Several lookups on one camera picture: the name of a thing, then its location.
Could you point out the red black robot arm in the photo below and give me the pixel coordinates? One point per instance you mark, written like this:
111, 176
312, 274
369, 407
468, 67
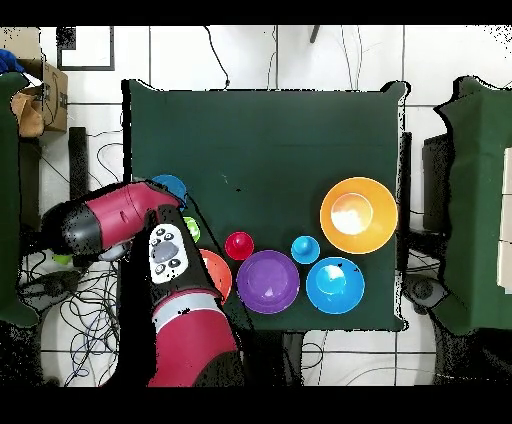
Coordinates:
192, 340

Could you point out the red cup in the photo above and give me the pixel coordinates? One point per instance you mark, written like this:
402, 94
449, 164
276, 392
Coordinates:
239, 246

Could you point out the blue cup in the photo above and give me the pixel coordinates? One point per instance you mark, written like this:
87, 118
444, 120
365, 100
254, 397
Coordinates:
305, 250

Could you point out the purple bowl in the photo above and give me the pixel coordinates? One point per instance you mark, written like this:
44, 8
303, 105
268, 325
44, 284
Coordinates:
268, 282

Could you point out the dark green tablecloth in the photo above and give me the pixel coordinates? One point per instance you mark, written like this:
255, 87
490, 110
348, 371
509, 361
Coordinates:
260, 140

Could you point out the orange bowl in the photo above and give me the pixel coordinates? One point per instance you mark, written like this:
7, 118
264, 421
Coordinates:
220, 276

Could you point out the small blue bowl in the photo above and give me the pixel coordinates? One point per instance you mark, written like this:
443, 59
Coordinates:
176, 186

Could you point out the large blue bowl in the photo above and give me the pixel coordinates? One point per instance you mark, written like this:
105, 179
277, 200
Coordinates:
344, 300

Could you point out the large yellow bowl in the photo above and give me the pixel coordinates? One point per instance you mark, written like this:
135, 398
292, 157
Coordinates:
380, 236

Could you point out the black box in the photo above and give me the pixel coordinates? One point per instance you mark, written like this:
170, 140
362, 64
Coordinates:
436, 180

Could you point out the dark grey caster foot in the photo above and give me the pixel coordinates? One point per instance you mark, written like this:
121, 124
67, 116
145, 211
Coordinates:
423, 290
52, 286

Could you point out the dark grey rod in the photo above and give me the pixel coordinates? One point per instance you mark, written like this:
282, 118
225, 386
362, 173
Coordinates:
314, 34

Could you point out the light green plastic cup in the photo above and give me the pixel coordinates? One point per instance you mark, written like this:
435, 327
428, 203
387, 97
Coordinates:
62, 259

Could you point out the green cloth covered table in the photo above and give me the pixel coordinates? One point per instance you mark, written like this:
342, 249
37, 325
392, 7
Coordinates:
480, 200
8, 200

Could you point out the cardboard box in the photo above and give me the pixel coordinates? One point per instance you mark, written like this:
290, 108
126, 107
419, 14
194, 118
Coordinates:
56, 100

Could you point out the brown paper bag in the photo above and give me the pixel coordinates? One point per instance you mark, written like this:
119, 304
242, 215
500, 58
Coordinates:
28, 120

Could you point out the blue cloth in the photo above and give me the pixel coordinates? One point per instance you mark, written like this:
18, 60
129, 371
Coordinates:
8, 62

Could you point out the black metal frame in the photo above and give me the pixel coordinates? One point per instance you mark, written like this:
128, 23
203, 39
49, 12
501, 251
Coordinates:
78, 160

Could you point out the grey square frame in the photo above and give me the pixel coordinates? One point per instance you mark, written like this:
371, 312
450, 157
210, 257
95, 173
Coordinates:
66, 40

